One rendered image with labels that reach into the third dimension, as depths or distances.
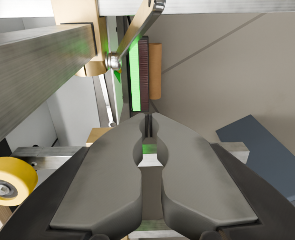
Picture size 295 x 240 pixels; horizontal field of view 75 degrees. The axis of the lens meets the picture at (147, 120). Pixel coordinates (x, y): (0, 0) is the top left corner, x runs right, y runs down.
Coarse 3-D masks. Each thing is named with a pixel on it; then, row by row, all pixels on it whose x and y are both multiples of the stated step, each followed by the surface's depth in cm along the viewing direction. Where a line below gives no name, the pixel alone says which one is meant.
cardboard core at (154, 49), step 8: (152, 48) 99; (160, 48) 100; (152, 56) 101; (160, 56) 102; (152, 64) 103; (160, 64) 105; (152, 72) 105; (160, 72) 107; (152, 80) 107; (160, 80) 109; (152, 88) 109; (160, 88) 112; (152, 96) 112; (160, 96) 114
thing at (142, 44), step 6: (138, 42) 39; (144, 42) 39; (144, 48) 40; (144, 54) 40; (144, 60) 41; (144, 66) 41; (144, 72) 42; (144, 78) 43; (144, 84) 43; (144, 90) 44; (144, 96) 45; (144, 102) 46; (144, 108) 46
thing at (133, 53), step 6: (132, 48) 40; (132, 54) 40; (132, 60) 41; (132, 66) 41; (132, 72) 42; (138, 72) 42; (132, 78) 43; (138, 78) 43; (132, 84) 43; (138, 84) 43; (132, 90) 44; (138, 90) 44; (132, 96) 45; (138, 96) 45; (132, 102) 46; (138, 102) 46; (138, 108) 46
